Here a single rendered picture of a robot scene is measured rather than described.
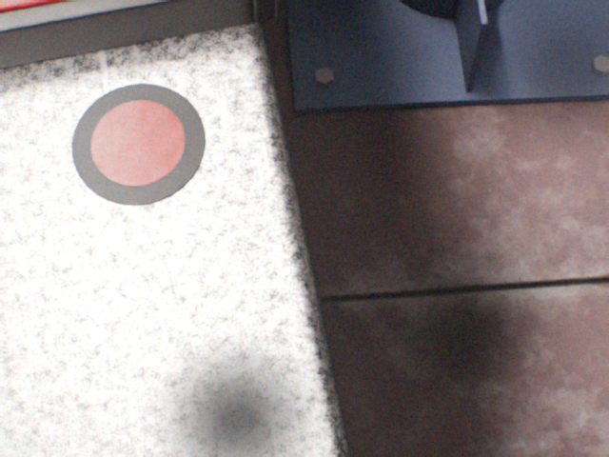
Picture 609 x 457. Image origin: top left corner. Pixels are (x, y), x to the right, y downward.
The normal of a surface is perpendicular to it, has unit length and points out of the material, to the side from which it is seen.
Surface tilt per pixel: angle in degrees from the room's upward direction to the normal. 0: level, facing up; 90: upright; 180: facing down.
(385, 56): 0
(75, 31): 90
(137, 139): 0
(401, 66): 0
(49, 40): 90
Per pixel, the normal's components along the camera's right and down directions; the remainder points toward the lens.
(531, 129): 0.00, -0.39
